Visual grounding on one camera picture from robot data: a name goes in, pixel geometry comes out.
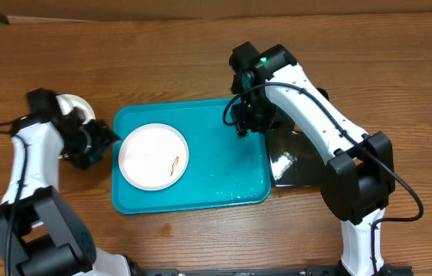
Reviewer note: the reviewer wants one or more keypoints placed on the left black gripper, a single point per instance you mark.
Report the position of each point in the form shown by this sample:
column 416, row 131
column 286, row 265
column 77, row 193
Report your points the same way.
column 104, row 138

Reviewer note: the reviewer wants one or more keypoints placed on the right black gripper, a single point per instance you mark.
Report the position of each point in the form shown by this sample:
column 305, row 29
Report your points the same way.
column 247, row 123

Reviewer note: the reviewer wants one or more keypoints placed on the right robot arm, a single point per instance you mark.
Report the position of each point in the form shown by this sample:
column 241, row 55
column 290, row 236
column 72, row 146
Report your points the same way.
column 357, row 181

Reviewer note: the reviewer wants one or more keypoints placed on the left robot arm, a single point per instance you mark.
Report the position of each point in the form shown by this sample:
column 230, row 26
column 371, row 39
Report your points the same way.
column 40, row 234

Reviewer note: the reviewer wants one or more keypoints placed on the black water tray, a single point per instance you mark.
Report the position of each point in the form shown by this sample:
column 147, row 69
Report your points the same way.
column 294, row 161

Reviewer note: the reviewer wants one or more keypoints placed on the teal plastic tray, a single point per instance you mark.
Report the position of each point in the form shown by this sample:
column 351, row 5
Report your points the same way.
column 223, row 168

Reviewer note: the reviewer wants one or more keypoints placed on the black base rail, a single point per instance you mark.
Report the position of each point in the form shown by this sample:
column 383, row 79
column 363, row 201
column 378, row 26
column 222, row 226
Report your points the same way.
column 333, row 270

